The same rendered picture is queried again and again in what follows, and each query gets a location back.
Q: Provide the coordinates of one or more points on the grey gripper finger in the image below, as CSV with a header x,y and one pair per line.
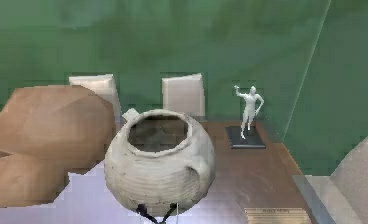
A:
x,y
169,213
146,214

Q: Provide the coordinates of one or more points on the tan striped book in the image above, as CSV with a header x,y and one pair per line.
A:
x,y
275,216

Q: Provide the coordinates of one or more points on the white chair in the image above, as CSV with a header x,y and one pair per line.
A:
x,y
102,87
183,95

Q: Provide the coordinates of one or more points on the brown lumpy sculpture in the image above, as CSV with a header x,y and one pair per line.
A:
x,y
48,140

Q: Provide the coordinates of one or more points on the white figure statue, black base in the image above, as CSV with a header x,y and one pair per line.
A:
x,y
249,110

